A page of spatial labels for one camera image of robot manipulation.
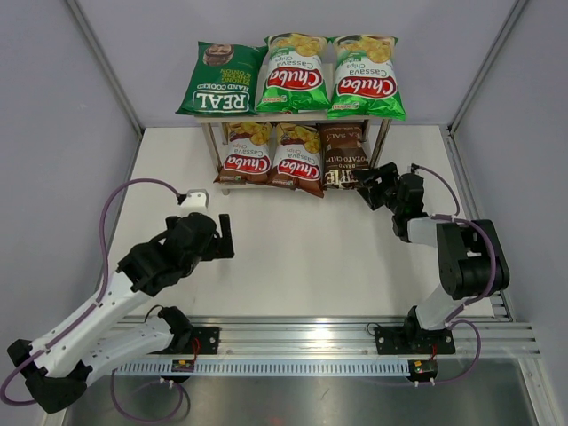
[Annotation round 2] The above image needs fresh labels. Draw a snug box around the brown Chuba bag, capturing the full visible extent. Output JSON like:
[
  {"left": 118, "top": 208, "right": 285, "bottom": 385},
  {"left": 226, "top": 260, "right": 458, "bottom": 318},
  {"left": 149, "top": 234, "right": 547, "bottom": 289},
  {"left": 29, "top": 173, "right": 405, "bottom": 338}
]
[
  {"left": 215, "top": 122, "right": 272, "bottom": 185},
  {"left": 267, "top": 122, "right": 324, "bottom": 198}
]

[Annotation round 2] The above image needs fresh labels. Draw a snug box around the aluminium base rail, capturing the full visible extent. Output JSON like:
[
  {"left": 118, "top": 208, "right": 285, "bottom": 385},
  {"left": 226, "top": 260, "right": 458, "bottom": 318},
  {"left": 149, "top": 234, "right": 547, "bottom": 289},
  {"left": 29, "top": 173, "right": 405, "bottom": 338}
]
[{"left": 104, "top": 317, "right": 540, "bottom": 387}]

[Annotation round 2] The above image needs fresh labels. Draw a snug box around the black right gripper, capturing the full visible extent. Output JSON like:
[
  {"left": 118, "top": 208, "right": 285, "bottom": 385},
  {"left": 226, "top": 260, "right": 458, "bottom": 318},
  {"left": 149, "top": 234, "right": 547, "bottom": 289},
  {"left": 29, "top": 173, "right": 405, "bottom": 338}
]
[{"left": 351, "top": 162, "right": 403, "bottom": 215}]

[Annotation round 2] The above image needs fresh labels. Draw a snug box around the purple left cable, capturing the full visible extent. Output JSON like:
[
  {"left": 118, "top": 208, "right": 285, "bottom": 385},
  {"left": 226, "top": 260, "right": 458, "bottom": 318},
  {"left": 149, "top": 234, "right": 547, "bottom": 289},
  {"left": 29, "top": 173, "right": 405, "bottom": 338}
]
[{"left": 0, "top": 177, "right": 181, "bottom": 421}]

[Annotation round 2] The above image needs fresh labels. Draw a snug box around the brown sea salt chips bag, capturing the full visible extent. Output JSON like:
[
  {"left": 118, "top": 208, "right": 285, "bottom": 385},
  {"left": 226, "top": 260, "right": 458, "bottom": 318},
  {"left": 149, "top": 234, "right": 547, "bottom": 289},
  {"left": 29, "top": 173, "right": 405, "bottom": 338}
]
[{"left": 319, "top": 122, "right": 368, "bottom": 189}]

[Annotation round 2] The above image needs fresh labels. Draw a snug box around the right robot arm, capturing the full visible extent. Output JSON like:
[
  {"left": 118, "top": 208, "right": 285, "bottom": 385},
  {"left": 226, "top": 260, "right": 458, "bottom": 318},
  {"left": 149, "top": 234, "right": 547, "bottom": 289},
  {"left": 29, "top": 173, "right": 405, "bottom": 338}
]
[{"left": 353, "top": 162, "right": 510, "bottom": 357}]

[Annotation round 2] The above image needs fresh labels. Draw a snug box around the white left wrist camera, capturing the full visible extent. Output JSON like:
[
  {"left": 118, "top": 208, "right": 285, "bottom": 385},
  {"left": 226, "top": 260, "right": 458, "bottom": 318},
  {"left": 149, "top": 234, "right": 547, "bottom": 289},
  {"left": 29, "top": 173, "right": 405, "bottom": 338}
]
[{"left": 177, "top": 189, "right": 209, "bottom": 213}]

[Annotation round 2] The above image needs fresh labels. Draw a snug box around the dark green REAL chips bag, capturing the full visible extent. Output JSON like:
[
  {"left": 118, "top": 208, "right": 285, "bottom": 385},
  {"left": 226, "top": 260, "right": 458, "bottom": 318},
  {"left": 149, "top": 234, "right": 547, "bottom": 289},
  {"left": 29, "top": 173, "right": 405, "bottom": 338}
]
[{"left": 177, "top": 41, "right": 267, "bottom": 116}]

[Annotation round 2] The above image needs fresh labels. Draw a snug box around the white two-tier shelf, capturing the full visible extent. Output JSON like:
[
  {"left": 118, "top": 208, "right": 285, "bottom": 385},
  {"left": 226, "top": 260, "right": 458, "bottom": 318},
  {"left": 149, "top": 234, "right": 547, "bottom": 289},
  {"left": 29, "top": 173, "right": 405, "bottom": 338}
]
[{"left": 194, "top": 62, "right": 400, "bottom": 197}]

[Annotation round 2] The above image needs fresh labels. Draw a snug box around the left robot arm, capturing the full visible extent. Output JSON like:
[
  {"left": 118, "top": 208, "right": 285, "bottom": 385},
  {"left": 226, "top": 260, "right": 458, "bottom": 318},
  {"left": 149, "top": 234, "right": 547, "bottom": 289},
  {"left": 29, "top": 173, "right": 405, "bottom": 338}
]
[{"left": 7, "top": 212, "right": 234, "bottom": 414}]

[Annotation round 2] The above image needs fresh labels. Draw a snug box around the green Chuba chips bag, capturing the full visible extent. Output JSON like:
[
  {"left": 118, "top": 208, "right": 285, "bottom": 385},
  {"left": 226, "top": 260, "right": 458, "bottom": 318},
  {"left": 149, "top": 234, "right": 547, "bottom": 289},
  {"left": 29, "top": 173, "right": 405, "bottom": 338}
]
[
  {"left": 327, "top": 34, "right": 406, "bottom": 121},
  {"left": 256, "top": 32, "right": 330, "bottom": 114}
]

